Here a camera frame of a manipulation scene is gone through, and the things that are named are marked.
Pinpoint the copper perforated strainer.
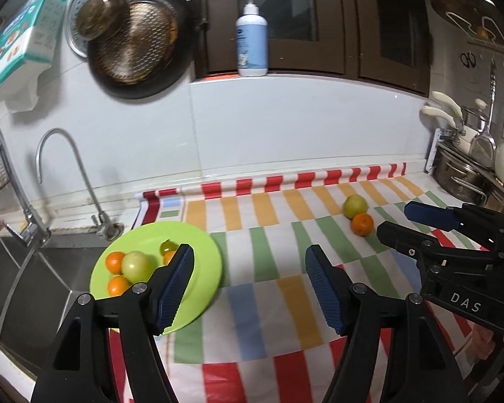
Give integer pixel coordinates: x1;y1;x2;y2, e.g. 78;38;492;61
93;2;179;85

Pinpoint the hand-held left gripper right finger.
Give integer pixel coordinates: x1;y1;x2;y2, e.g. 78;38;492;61
305;244;471;403

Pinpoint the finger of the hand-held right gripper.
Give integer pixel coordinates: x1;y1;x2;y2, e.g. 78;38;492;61
404;201;494;238
377;221;494;267

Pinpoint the green apple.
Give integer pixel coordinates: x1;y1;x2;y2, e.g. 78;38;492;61
121;251;158;282

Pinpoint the white pump bottle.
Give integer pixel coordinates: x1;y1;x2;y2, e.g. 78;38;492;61
235;0;269;77

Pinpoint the thin gooseneck faucet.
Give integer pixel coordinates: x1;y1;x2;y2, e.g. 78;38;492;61
36;128;124;241

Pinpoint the steel spatula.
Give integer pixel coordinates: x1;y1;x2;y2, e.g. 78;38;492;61
469;59;498;169

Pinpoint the steel kitchen sink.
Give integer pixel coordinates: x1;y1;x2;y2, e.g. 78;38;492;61
0;235;122;378

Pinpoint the small brass pot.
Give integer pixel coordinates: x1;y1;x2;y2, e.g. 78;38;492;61
76;0;131;42

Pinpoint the clear plastic bag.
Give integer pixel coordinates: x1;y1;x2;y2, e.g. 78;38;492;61
0;0;74;112

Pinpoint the black frying pan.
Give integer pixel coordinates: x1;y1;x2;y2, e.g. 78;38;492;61
86;0;190;99

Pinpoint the stainless steel pot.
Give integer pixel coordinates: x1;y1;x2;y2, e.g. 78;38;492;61
434;145;488;204
483;176;504;216

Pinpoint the white knife rack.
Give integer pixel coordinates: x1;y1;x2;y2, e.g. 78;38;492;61
424;128;454;173

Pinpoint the green plate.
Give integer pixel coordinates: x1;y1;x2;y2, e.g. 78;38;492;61
89;221;223;337

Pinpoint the white-handled knife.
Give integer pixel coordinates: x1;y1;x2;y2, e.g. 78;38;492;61
430;91;463;120
420;106;456;129

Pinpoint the yellow-green apple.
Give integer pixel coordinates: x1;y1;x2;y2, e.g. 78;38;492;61
343;194;369;219

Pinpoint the dark wooden window frame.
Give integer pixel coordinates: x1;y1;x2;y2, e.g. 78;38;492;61
193;0;431;95

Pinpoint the person's right hand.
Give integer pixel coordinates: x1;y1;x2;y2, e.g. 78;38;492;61
472;326;494;355

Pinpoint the green and white tissue pack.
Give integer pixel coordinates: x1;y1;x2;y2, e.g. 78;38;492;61
0;0;68;99

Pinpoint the large chrome faucet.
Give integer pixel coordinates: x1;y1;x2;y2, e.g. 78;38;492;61
0;120;51;246

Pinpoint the striped colourful tablecloth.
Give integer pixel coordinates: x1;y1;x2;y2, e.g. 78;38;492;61
109;165;494;403

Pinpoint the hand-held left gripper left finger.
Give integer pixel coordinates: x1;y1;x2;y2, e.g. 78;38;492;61
30;243;195;403

